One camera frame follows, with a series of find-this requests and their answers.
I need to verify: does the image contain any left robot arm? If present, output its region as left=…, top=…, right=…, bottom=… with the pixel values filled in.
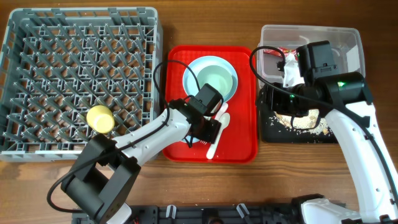
left=58, top=98, right=222, bottom=223

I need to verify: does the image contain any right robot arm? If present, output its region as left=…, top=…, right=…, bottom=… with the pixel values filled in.
left=252, top=40, right=397, bottom=223

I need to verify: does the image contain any red snack wrapper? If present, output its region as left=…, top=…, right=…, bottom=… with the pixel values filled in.
left=264, top=47, right=297, bottom=57

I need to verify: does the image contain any white plastic fork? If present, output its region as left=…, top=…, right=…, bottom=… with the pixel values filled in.
left=199, top=103, right=228, bottom=144

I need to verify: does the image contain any grey dishwasher rack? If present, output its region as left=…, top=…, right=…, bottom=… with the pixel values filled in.
left=1, top=7, right=163, bottom=162

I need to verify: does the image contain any clear plastic bin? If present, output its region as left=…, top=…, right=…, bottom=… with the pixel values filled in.
left=256, top=24, right=366, bottom=86

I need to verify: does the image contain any light blue plate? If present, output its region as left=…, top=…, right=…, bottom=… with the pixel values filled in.
left=182, top=55, right=238, bottom=102

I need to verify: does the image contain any yellow plastic cup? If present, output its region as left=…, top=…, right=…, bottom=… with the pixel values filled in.
left=86, top=105, right=114, bottom=134

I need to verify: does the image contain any red plastic tray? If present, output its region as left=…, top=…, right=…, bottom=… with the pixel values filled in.
left=163, top=45, right=258, bottom=164

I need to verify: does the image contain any green bowl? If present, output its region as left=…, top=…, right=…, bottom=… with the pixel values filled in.
left=197, top=65, right=233, bottom=99

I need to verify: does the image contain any light blue small bowl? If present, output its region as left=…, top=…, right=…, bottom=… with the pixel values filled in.
left=181, top=136, right=200, bottom=144

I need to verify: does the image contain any white rice pile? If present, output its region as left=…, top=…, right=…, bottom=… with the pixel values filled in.
left=270, top=110, right=332, bottom=136

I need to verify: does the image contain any black waste tray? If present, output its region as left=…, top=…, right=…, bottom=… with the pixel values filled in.
left=256, top=86, right=340, bottom=144

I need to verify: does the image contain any white plastic spoon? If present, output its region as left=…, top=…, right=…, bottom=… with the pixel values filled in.
left=206, top=113, right=231, bottom=159

